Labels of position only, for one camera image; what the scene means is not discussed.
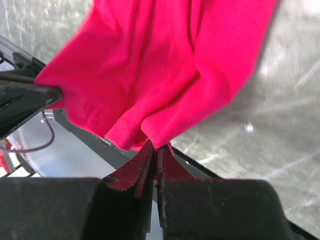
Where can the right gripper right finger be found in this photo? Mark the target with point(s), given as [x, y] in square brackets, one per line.
[193, 208]

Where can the red t shirt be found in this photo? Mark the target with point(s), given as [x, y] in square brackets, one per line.
[140, 70]

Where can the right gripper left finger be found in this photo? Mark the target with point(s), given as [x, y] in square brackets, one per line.
[116, 207]

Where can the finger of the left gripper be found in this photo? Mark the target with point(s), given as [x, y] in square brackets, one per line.
[21, 101]

